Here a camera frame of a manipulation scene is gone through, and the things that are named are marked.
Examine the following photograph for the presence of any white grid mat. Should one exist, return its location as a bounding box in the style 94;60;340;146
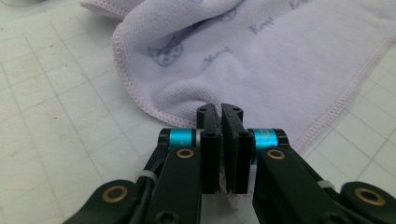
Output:
0;0;396;224

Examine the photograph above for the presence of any lilac printed towel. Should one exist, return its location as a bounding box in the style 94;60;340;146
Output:
78;0;396;210

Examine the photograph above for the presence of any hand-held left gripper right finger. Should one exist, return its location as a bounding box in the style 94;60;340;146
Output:
219;102;340;224

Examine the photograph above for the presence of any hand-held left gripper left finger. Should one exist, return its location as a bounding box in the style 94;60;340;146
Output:
144;103;224;224

